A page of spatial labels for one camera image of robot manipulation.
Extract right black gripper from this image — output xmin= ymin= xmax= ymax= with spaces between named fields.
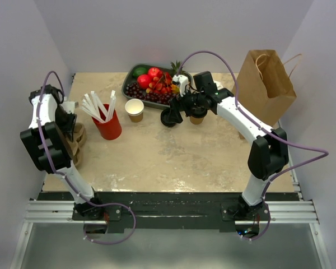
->
xmin=167 ymin=86 xmax=205 ymax=124

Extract brown pulp cup carrier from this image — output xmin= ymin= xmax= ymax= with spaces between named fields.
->
xmin=64 ymin=123 xmax=87 ymax=168

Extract brown paper coffee cup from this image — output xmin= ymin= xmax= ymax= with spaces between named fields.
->
xmin=190 ymin=117 xmax=204 ymax=125

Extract black coffee cup lid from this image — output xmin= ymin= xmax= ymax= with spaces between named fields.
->
xmin=190 ymin=108 xmax=208 ymax=118

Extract brown paper cups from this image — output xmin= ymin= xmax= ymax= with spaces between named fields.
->
xmin=125 ymin=99 xmax=144 ymax=123

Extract brown paper bag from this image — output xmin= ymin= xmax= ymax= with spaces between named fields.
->
xmin=232 ymin=50 xmax=296 ymax=126

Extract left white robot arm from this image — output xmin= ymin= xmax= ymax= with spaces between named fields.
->
xmin=20 ymin=85 xmax=105 ymax=220

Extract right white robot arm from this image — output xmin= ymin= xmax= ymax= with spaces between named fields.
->
xmin=161 ymin=71 xmax=289 ymax=220

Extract stacked black lids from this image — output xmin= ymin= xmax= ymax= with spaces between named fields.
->
xmin=160 ymin=109 xmax=176 ymax=128

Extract orange spiky fruit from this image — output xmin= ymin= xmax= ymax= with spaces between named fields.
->
xmin=171 ymin=84 xmax=180 ymax=94

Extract red plastic cup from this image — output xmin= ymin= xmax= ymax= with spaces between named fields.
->
xmin=92 ymin=110 xmax=122 ymax=140

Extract red apple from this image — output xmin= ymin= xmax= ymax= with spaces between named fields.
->
xmin=137 ymin=74 xmax=152 ymax=89
xmin=147 ymin=67 xmax=163 ymax=79

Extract dark grape bunch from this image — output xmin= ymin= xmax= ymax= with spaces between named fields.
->
xmin=123 ymin=82 xmax=175 ymax=105

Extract white napkin wrapped cup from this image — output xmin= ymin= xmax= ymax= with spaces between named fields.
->
xmin=215 ymin=81 xmax=223 ymax=89

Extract green lime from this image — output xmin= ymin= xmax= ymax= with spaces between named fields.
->
xmin=132 ymin=67 xmax=148 ymax=78

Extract dark green fruit tray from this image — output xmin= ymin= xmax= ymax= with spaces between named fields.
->
xmin=122 ymin=61 xmax=180 ymax=110

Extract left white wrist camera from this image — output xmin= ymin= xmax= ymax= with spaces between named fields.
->
xmin=61 ymin=96 xmax=79 ymax=114

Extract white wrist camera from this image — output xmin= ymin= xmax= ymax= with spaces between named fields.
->
xmin=172 ymin=75 xmax=189 ymax=96
xmin=61 ymin=96 xmax=79 ymax=114

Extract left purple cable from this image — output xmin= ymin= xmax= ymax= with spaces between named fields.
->
xmin=36 ymin=70 xmax=138 ymax=244

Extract purple cable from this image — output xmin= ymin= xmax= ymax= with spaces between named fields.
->
xmin=175 ymin=50 xmax=329 ymax=242
xmin=36 ymin=70 xmax=138 ymax=244

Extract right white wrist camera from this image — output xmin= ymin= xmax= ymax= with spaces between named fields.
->
xmin=172 ymin=75 xmax=189 ymax=96

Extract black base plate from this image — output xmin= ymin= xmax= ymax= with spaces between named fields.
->
xmin=26 ymin=192 xmax=300 ymax=233

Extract aluminium rail frame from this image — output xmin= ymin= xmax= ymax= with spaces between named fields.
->
xmin=10 ymin=120 xmax=333 ymax=269

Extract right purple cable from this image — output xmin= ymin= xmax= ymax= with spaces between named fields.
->
xmin=175 ymin=50 xmax=329 ymax=242

